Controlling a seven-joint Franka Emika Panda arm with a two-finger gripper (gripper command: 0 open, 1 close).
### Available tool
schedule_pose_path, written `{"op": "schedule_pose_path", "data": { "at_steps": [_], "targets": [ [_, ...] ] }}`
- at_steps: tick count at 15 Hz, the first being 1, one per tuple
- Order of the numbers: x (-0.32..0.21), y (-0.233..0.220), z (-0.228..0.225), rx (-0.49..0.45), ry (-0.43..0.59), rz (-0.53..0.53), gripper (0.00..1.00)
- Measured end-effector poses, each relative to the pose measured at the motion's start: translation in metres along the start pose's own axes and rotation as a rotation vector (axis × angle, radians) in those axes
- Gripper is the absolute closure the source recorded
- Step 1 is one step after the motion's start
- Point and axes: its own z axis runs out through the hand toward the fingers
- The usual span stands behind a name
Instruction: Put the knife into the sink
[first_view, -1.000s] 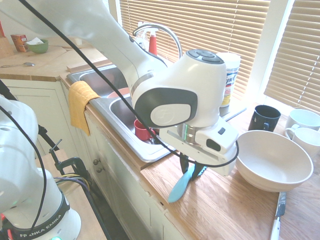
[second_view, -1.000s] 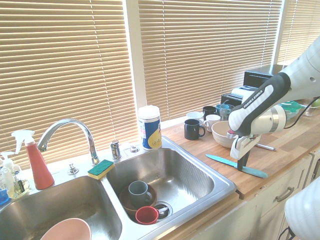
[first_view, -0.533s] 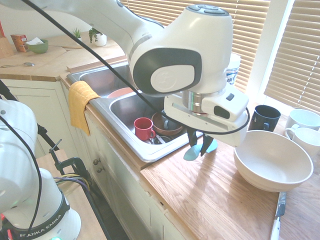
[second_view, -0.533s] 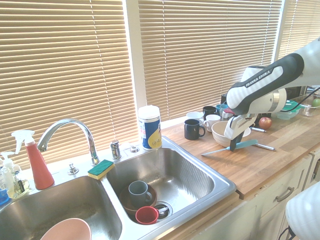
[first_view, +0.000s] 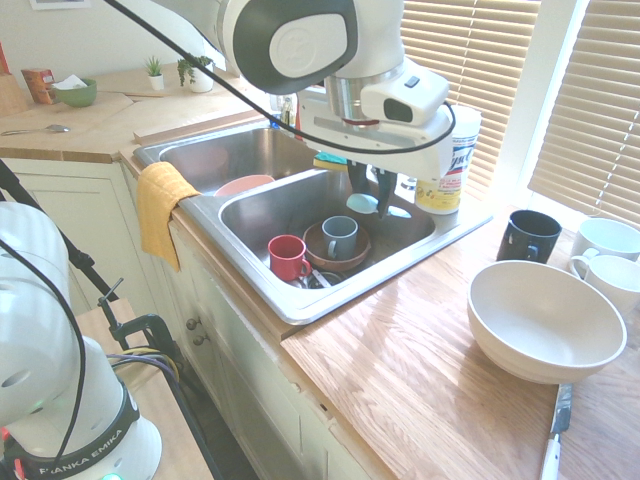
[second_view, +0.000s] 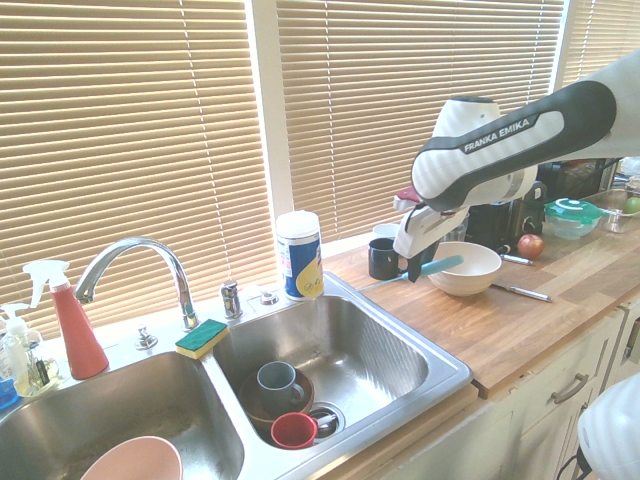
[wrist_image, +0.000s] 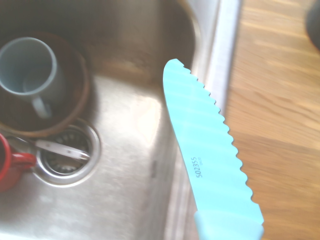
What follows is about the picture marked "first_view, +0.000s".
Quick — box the beige window blind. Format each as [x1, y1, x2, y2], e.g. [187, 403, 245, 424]
[399, 0, 541, 201]
[527, 0, 640, 229]

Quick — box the brown wooden bowl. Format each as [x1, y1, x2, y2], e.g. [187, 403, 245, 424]
[302, 221, 372, 274]

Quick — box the black ceramic mug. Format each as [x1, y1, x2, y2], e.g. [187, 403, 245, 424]
[495, 209, 563, 265]

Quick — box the wooden knife block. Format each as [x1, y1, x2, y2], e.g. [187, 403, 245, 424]
[0, 69, 29, 117]

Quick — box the cream kitchen cabinet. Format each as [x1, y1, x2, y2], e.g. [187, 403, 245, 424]
[0, 157, 396, 480]

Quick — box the yellow dish cloth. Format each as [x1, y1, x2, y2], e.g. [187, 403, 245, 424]
[135, 160, 202, 274]

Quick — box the pink plastic bowl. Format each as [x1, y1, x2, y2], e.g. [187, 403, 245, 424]
[213, 173, 276, 199]

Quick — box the short white-handled knife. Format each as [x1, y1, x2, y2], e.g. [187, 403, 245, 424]
[299, 270, 334, 290]

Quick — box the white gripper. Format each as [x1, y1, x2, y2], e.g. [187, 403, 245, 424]
[297, 92, 455, 221]

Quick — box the light blue plastic spoon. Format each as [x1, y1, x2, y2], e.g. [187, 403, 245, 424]
[345, 193, 414, 221]

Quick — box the red enamel mug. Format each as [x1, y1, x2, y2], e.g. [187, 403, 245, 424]
[267, 234, 314, 282]

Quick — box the small spiky potted plant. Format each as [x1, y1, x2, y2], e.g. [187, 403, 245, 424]
[143, 54, 166, 91]

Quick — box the green ceramic bowl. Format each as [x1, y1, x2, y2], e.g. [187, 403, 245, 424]
[52, 78, 99, 109]

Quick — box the long black camera cable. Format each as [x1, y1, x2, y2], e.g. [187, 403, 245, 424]
[102, 0, 457, 154]

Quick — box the large white ceramic bowl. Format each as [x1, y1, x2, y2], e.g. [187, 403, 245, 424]
[467, 259, 629, 385]

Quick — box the long white-handled knife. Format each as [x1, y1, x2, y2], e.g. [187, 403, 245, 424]
[538, 382, 574, 480]

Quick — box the trailing potted plant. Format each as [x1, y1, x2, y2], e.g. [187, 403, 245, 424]
[177, 53, 216, 94]

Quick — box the stainless steel double sink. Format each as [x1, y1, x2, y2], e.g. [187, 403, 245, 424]
[132, 124, 495, 327]

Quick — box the purple yellow cable bundle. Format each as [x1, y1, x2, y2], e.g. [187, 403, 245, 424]
[107, 347, 181, 386]

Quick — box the metal sink drain strainer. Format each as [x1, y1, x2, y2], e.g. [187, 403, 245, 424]
[292, 269, 349, 291]

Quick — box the yellow green sponge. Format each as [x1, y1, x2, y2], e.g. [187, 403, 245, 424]
[313, 152, 349, 172]

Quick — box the grey ceramic mug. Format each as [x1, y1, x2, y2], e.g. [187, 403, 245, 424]
[320, 215, 360, 260]

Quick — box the metal spoon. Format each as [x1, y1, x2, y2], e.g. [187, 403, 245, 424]
[0, 123, 72, 137]

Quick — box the black tripod leg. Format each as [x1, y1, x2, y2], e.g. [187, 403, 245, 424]
[0, 158, 121, 301]

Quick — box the black metal clamp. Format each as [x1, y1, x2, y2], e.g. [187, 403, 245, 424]
[97, 277, 174, 351]

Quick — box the white ceramic mug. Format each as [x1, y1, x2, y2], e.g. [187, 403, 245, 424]
[569, 217, 640, 264]
[568, 253, 640, 317]

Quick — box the Lysol wipes canister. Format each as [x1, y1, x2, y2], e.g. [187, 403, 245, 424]
[414, 104, 483, 216]

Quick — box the orange cardboard box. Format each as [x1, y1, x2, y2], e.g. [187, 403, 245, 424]
[20, 67, 57, 105]

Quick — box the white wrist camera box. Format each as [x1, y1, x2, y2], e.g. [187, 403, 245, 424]
[359, 63, 451, 126]

